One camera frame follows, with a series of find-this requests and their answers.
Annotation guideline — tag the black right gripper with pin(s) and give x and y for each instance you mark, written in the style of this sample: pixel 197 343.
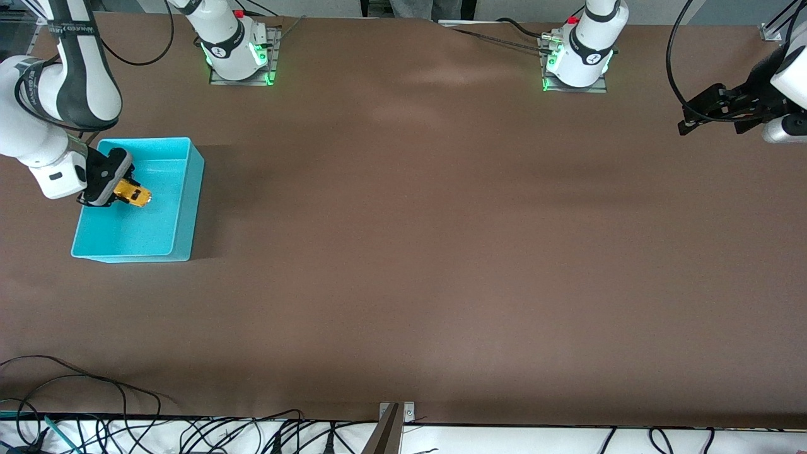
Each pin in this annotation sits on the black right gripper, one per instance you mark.
pixel 103 171

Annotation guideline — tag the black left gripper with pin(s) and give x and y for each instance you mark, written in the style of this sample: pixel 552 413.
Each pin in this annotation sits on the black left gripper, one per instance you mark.
pixel 758 94

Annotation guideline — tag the yellow beetle toy car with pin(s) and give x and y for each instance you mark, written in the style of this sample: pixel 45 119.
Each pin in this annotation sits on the yellow beetle toy car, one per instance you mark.
pixel 135 196

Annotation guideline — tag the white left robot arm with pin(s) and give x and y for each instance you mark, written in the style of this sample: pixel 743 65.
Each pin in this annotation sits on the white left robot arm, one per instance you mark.
pixel 583 66

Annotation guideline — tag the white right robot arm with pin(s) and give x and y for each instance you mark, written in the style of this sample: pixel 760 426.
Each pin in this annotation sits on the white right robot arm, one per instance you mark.
pixel 220 25

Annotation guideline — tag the turquoise plastic bin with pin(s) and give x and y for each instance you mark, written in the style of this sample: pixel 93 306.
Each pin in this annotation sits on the turquoise plastic bin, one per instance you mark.
pixel 157 227

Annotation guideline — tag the aluminium frame corner bracket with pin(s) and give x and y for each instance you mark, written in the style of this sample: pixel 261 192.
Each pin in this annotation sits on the aluminium frame corner bracket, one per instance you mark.
pixel 770 33

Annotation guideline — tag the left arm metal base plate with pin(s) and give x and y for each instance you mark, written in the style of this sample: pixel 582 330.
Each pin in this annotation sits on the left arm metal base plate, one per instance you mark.
pixel 599 88

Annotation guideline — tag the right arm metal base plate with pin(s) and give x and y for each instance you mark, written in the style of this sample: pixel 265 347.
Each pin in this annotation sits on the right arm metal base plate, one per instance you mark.
pixel 265 79

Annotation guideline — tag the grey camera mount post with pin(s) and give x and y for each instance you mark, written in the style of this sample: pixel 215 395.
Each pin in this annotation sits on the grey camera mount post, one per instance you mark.
pixel 386 438

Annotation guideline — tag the small metal mounting bracket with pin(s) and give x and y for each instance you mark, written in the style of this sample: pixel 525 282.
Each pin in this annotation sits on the small metal mounting bracket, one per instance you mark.
pixel 408 413

